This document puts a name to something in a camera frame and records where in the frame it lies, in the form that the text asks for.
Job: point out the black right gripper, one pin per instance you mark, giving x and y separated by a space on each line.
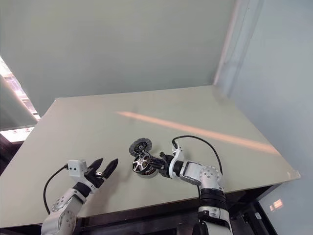
166 166

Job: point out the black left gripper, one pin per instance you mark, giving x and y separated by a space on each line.
95 180

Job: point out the round motor housing with windings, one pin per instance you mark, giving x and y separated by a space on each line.
149 172

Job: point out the silver spoked rotor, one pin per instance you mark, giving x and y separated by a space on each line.
140 163

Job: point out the dark toothed gear disc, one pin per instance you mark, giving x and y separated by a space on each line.
140 147

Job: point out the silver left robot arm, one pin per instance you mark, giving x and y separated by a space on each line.
63 210

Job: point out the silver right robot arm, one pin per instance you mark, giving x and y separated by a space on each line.
207 181

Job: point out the white ledge with bolts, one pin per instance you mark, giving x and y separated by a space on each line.
17 133

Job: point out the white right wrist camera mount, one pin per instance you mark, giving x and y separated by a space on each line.
178 154

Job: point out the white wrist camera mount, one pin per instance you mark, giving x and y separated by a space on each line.
178 154
76 168

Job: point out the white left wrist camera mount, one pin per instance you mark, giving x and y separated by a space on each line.
76 168

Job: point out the dark table frame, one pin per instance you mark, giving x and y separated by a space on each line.
146 220

